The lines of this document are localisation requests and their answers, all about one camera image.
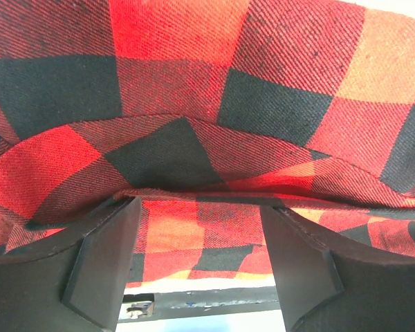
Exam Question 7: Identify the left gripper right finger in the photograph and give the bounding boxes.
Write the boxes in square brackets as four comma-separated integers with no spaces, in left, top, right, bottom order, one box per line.
[261,205,415,331]

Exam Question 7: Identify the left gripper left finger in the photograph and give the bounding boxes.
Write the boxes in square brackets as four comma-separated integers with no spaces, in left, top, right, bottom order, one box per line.
[0,198,142,331]

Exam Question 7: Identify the red black plaid shirt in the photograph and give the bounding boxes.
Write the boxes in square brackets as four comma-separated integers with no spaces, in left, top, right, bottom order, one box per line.
[0,1,415,287]

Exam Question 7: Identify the black base beam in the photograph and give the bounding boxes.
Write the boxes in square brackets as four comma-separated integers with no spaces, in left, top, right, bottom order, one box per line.
[118,286,280,323]

